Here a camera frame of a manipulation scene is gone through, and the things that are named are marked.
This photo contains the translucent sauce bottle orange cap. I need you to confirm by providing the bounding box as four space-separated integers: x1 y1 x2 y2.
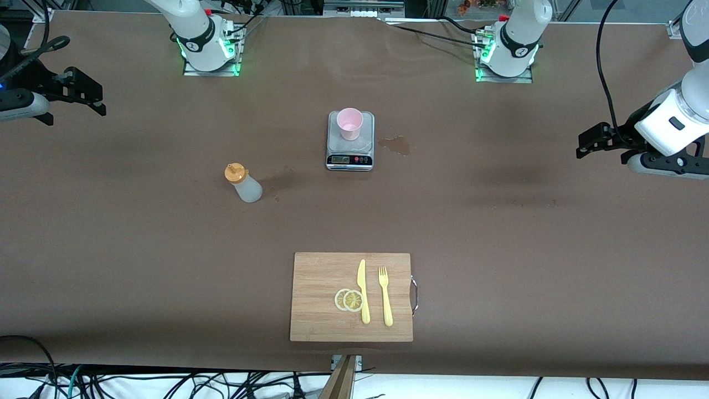
224 163 264 203

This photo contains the pink plastic cup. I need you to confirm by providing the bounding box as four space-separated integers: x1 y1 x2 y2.
337 108 364 141

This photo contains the brown liquid puddle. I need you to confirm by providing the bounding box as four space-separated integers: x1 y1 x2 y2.
378 136 412 156

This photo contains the silver digital kitchen scale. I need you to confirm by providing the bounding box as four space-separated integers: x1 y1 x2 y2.
326 111 376 171

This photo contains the yellow plastic fork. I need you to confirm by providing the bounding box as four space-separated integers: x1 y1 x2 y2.
378 266 394 327

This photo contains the white power strip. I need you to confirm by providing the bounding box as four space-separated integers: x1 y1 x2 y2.
324 0 405 18

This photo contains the yellow plastic knife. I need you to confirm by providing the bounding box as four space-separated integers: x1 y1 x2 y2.
357 259 371 325

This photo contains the wooden cutting board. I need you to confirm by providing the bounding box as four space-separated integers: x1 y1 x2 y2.
290 252 414 342

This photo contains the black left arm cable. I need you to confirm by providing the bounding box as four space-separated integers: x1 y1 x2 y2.
596 0 625 132

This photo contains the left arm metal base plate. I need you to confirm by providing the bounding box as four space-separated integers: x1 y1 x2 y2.
475 28 533 84

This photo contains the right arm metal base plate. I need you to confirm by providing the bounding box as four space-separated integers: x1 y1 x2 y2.
183 25 243 77

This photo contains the black base cable bundle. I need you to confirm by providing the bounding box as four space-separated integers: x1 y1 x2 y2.
230 0 278 40

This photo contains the long black table cable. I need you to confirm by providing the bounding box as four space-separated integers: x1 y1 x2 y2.
385 21 489 49

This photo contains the black looped floor cable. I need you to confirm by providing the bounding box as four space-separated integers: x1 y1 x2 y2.
0 335 57 399

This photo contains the teal floor cable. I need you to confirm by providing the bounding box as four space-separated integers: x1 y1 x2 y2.
65 366 85 399

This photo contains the wooden post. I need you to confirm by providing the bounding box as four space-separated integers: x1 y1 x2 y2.
318 355 358 399

